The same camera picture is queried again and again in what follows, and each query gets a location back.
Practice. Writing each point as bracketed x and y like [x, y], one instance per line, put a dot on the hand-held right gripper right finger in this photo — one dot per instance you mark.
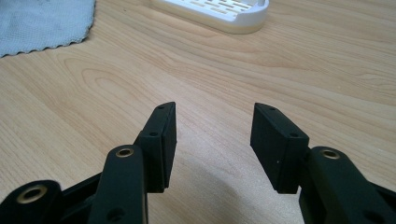
[280, 152]

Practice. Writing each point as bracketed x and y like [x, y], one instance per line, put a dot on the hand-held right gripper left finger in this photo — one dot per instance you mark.
[157, 149]

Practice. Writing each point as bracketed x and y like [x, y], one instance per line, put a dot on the white slotted tray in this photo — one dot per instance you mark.
[224, 12]

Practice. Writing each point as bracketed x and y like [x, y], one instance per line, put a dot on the grey cloth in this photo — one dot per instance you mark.
[40, 23]

